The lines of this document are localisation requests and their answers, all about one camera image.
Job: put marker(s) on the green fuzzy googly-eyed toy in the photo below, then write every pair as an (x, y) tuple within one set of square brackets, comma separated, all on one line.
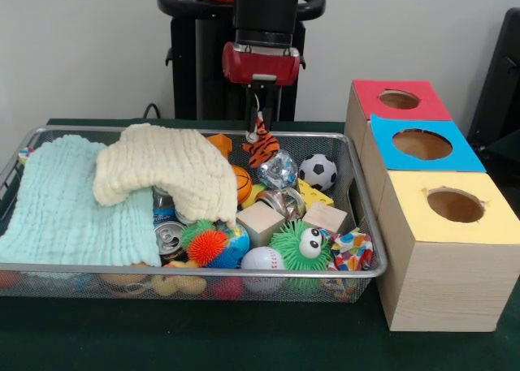
[(296, 247)]

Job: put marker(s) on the cream muslin cloth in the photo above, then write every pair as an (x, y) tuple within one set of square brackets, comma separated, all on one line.
[(170, 164)]

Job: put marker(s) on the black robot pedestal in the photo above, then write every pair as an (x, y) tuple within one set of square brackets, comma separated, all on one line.
[(195, 83)]

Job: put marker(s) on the colourful patterned packet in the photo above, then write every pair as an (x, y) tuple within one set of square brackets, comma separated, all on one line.
[(351, 251)]

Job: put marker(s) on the black and white soccer ball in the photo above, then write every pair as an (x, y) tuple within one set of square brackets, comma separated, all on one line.
[(317, 170)]

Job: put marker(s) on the yellow cheese wedge toy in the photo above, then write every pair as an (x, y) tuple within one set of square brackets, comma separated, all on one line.
[(315, 194)]

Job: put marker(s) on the wooden box with three holes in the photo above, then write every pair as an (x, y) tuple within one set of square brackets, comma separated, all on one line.
[(447, 290)]

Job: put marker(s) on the clear glitter ball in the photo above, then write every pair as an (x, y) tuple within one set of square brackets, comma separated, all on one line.
[(278, 172)]

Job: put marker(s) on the orange striped tiger plush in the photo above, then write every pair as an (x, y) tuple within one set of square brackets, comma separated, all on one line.
[(262, 145)]

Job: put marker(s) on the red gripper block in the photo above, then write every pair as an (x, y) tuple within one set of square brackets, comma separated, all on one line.
[(260, 66)]

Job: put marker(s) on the light blue muslin cloth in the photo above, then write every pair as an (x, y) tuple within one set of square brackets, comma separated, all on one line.
[(61, 225)]

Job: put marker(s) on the plain wooden cube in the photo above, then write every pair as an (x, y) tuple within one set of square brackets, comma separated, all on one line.
[(260, 221), (325, 217)]

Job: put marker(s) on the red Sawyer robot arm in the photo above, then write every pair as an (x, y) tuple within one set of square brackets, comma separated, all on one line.
[(266, 9)]

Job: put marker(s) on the black upright panel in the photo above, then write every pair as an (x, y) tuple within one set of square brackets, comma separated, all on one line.
[(499, 83)]

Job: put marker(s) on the shallow metal mesh bin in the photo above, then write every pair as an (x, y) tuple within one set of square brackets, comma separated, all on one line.
[(284, 133)]

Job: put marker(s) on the white toy baseball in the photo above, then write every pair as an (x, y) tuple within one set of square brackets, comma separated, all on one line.
[(262, 260)]

